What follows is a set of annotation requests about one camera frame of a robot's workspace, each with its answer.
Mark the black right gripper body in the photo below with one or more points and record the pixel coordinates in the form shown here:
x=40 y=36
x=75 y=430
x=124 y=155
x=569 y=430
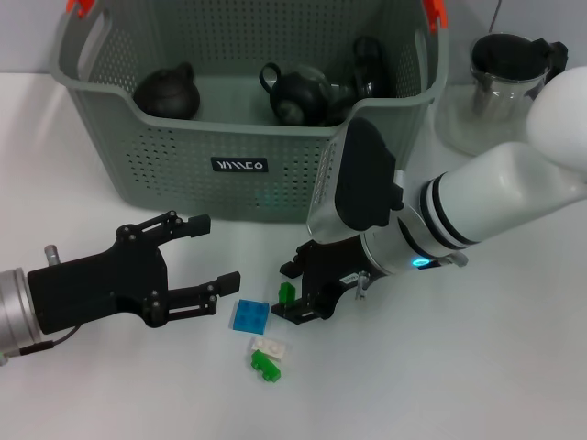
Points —
x=330 y=270

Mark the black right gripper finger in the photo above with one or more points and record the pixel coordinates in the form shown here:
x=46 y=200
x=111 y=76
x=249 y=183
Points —
x=292 y=267
x=298 y=314

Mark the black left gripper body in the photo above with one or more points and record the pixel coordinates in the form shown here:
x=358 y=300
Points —
x=101 y=289

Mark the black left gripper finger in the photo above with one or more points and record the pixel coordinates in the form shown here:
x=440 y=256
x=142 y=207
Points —
x=188 y=226
x=202 y=295

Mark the green toy brick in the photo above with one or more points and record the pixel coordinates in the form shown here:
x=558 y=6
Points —
x=286 y=293
x=264 y=365

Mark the blue toy brick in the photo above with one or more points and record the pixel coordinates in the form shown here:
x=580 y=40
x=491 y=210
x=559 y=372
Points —
x=250 y=316

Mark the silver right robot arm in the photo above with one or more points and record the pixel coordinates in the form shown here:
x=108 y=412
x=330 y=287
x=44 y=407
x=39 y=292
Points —
x=458 y=201

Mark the grey-green perforated storage bin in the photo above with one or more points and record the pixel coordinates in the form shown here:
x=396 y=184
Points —
x=229 y=192

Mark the white studded toy brick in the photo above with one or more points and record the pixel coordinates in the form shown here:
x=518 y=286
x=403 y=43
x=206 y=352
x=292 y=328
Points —
x=271 y=348

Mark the silver left flange pin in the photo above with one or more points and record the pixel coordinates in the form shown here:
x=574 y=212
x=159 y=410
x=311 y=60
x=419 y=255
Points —
x=51 y=256

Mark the black clay teapot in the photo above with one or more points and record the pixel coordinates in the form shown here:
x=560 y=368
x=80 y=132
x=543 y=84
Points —
x=167 y=94

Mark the glass pitcher with black lid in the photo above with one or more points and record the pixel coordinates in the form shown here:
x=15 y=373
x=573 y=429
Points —
x=500 y=91

